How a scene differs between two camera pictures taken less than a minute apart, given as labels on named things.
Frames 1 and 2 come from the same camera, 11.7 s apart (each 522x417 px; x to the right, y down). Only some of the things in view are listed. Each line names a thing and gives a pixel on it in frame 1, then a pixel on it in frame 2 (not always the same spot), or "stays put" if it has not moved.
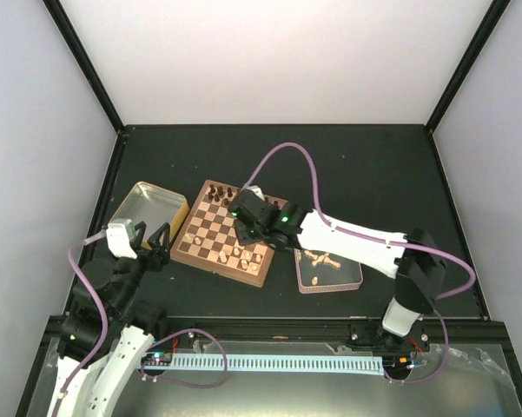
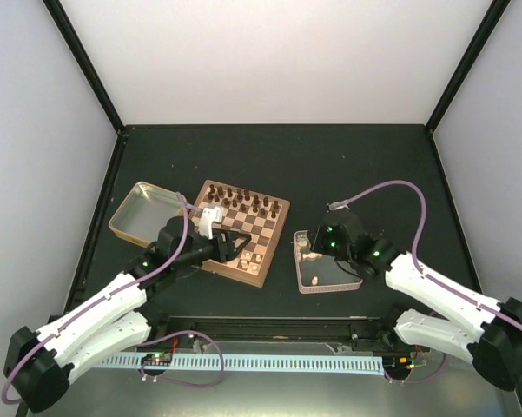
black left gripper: (161, 253) to (227, 245)
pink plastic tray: (322, 272) stays put
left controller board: (157, 359) stays put
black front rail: (280, 329) stays put
